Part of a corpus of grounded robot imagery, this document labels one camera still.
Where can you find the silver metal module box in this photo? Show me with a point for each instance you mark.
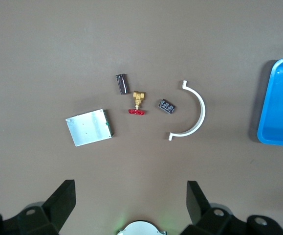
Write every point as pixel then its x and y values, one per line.
pixel 90 127

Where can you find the brown table mat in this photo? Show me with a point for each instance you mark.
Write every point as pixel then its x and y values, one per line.
pixel 141 36

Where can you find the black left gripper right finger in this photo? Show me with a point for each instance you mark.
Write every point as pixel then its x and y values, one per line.
pixel 198 208

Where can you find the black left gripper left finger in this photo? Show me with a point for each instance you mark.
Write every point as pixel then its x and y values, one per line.
pixel 58 205

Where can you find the small black terminal block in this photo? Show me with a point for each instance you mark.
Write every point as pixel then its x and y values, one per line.
pixel 166 106

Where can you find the white curved pipe clamp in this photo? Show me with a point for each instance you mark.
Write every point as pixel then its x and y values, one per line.
pixel 203 112

